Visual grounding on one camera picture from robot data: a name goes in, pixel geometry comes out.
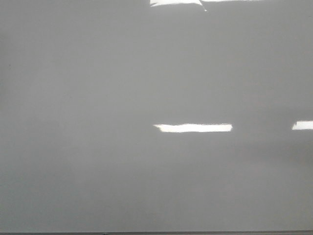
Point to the white glossy whiteboard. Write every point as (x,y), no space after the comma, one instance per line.
(119,116)

